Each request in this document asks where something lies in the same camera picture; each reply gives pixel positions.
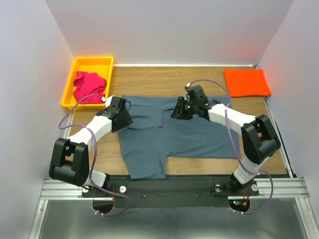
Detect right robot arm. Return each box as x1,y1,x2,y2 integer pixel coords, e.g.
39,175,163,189
171,84,281,194

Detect folded orange t-shirt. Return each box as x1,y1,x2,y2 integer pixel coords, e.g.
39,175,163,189
224,69,272,98

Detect yellow plastic bin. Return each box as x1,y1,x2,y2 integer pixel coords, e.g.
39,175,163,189
61,56,114,109

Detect grey-blue t-shirt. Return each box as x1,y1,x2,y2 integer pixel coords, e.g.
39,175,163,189
117,95,239,180

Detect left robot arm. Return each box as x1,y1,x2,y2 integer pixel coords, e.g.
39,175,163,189
49,96,133,198

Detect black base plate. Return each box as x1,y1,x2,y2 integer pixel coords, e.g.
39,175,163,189
77,175,260,209

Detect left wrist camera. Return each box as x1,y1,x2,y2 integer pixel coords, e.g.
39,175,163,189
101,95,114,108

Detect magenta t-shirt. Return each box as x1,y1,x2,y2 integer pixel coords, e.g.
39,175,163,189
73,71,107,104

